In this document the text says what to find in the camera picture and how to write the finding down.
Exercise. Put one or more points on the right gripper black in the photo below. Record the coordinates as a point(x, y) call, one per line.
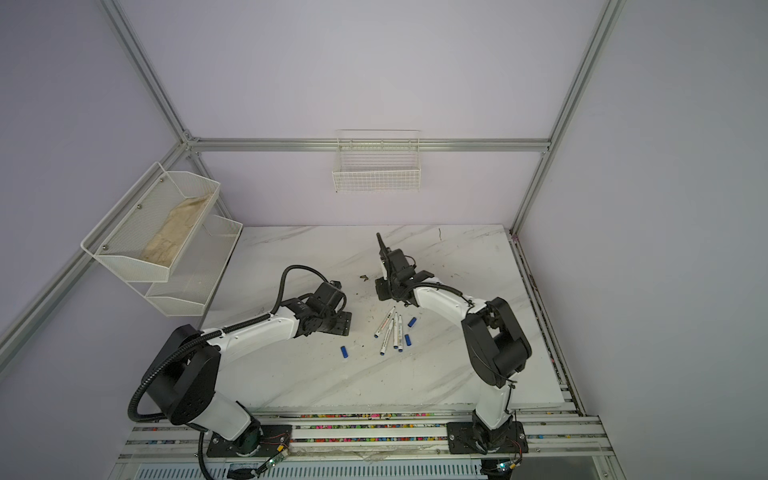
point(380, 290)

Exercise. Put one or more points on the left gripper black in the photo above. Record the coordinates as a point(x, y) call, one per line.
point(343, 323)

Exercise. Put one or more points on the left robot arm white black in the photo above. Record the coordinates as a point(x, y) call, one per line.
point(180, 385)

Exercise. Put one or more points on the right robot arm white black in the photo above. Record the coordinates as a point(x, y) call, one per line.
point(496, 344)

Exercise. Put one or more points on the beige cloth in shelf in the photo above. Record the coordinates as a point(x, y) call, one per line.
point(166, 244)

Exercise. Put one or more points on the white wire wall basket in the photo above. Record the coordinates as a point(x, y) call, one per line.
point(370, 160)

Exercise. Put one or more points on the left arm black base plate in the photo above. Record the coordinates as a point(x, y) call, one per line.
point(262, 442)

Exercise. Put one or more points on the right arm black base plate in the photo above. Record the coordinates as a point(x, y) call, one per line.
point(475, 438)

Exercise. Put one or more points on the white mesh two-tier wall shelf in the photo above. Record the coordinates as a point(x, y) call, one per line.
point(186, 288)

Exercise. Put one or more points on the aluminium enclosure frame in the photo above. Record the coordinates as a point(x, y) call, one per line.
point(258, 90)

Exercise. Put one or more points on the aluminium rail base frame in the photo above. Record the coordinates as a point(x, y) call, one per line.
point(561, 444)

